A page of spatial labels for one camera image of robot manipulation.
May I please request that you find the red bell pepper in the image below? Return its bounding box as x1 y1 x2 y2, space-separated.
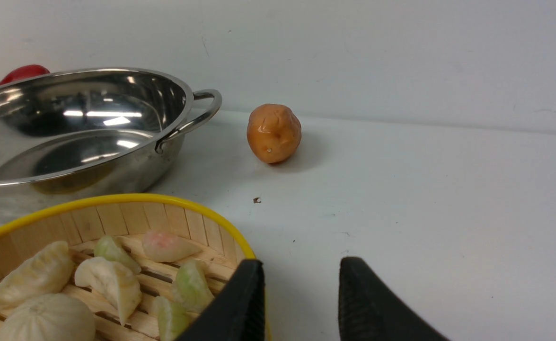
0 64 50 86

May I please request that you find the green dumpling right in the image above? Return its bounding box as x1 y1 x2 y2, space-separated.
170 260 214 314

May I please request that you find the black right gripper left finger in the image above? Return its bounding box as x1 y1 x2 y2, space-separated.
178 259 265 341

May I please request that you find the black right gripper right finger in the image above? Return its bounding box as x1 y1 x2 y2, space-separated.
338 257 447 341

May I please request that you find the pink dumpling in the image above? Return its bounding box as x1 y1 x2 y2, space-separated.
141 230 202 262

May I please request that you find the white steamed bun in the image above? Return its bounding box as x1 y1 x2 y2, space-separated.
0 293 96 341

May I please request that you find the stainless steel pot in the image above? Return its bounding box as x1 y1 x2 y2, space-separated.
0 68 223 219

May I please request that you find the white dumpling left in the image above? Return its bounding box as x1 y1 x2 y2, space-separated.
0 241 75 309

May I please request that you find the white dumpling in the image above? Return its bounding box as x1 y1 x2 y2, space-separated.
0 241 75 309
74 257 142 326

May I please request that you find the green dumpling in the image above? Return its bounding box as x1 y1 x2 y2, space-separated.
152 296 191 341
170 260 214 314
93 235 141 274

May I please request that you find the white dumpling centre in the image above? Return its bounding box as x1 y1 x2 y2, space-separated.
74 257 142 326

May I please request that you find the green dumpling back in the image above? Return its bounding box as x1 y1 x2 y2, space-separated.
93 235 141 274

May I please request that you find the brown potato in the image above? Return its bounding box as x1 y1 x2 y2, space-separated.
246 104 302 164

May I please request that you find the green dumpling front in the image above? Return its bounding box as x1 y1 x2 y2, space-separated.
152 296 191 341

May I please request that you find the yellow rimmed bamboo steamer basket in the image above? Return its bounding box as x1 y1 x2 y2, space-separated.
0 194 256 341

